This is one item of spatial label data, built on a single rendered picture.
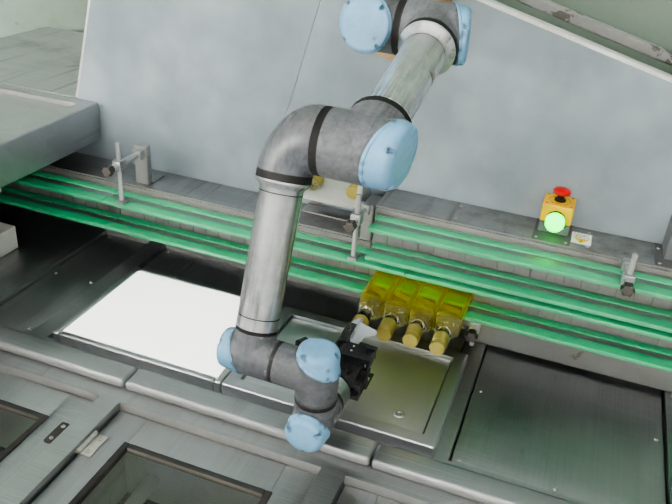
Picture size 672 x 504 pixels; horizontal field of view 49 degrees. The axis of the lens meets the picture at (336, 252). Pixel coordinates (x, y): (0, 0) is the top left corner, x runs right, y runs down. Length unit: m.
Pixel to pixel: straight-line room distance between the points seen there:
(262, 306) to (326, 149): 0.29
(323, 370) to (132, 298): 0.79
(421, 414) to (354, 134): 0.67
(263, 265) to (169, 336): 0.57
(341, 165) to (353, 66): 0.68
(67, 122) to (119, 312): 0.56
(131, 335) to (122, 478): 0.40
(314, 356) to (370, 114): 0.41
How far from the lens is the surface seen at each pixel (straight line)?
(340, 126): 1.18
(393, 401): 1.61
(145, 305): 1.88
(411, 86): 1.31
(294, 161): 1.20
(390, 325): 1.59
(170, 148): 2.12
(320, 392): 1.27
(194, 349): 1.72
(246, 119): 1.98
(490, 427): 1.65
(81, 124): 2.16
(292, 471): 1.50
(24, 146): 2.00
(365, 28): 1.53
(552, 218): 1.73
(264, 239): 1.24
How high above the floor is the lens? 2.43
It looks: 57 degrees down
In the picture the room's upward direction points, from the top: 141 degrees counter-clockwise
